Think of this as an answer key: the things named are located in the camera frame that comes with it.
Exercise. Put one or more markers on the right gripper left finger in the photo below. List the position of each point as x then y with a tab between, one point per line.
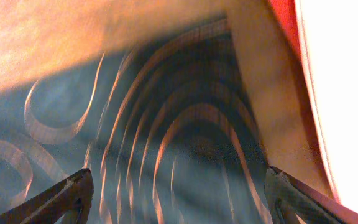
68	201

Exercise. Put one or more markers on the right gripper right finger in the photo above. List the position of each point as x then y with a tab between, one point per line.
292	201

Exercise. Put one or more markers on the light pink printed t-shirt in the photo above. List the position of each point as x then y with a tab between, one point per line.
328	35

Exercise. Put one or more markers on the black printed cycling jersey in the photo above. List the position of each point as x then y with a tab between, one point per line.
166	130

